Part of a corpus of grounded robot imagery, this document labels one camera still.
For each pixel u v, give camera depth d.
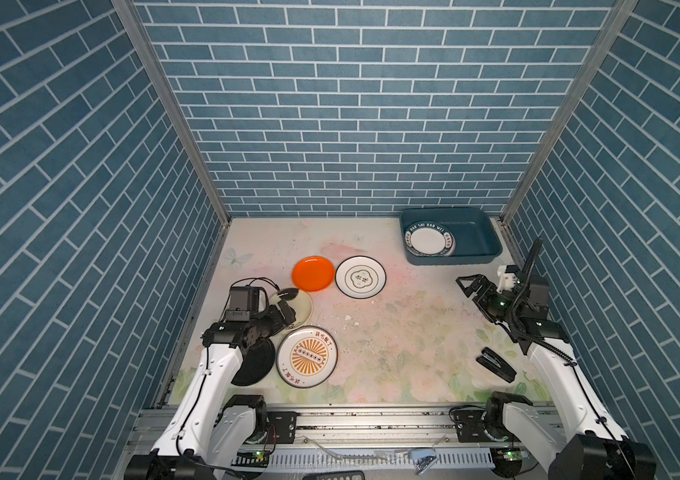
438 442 0.72
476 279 0.73
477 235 1.16
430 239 1.14
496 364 0.83
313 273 1.03
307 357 0.85
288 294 0.95
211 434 0.45
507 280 0.74
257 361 0.86
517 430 0.61
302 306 0.94
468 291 0.74
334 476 0.66
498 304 0.69
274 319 0.72
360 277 1.02
